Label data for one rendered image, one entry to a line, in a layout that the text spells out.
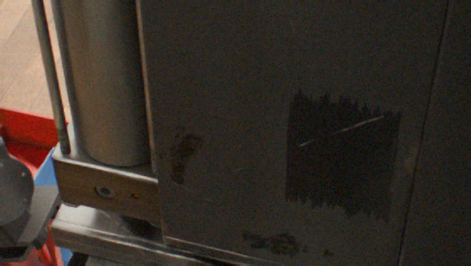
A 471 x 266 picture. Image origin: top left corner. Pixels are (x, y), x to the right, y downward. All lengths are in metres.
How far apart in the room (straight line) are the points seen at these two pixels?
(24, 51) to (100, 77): 0.73
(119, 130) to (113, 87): 0.04
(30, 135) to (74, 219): 0.44
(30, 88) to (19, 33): 0.11
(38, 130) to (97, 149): 0.51
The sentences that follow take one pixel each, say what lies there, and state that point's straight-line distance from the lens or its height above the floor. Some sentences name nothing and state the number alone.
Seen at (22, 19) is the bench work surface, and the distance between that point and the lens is 1.43.
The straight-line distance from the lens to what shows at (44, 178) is 1.19.
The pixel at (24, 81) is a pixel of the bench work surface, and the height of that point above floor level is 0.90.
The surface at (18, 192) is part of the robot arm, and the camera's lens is 0.82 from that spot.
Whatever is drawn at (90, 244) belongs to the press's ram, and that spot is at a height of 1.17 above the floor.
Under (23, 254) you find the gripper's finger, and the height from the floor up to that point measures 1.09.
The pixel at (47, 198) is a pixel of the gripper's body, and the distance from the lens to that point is 0.92.
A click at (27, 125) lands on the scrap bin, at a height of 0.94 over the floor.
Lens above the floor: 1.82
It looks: 47 degrees down
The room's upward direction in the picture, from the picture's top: straight up
